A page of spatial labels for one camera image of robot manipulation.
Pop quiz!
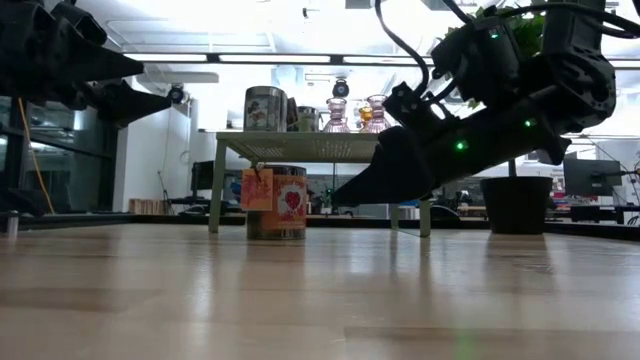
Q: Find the silver candle tin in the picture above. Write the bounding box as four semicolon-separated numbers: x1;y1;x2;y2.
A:
297;105;321;133
243;85;290;133

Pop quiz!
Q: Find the wooden slat crate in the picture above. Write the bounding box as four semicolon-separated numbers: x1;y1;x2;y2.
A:
128;198;166;216

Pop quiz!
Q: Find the candle tin with orange label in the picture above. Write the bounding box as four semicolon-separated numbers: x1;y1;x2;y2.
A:
245;164;308;241

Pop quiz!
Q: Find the long ceiling light rail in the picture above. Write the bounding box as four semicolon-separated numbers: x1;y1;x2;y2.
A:
122;52;436;69

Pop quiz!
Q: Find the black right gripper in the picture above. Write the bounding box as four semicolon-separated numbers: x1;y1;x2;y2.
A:
330;97;572;206

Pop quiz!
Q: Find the wide black computer monitor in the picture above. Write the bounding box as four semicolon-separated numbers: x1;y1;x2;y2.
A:
563;158;624;198

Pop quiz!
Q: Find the yellow hanging strap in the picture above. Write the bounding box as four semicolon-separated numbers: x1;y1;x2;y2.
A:
17;97;56;215

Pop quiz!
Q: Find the green perforated metal mini table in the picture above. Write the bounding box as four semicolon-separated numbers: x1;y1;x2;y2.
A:
208;130;432;238

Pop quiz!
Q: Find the orange paper tag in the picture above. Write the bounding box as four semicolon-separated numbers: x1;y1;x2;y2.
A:
240;167;275;212

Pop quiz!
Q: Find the green potted plant, black pot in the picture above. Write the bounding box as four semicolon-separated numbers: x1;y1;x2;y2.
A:
464;7;554;236

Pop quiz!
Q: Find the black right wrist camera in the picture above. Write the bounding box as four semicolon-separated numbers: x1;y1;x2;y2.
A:
382;82;451;134

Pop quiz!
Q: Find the pink ribbed glass candlestick holder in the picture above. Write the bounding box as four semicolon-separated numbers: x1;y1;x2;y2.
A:
360;93;394;134
322;97;351;134

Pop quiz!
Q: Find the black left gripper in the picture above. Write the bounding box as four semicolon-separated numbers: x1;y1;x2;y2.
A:
0;0;174;129

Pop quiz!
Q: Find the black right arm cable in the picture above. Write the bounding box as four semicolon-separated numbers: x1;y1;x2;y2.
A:
373;0;432;99

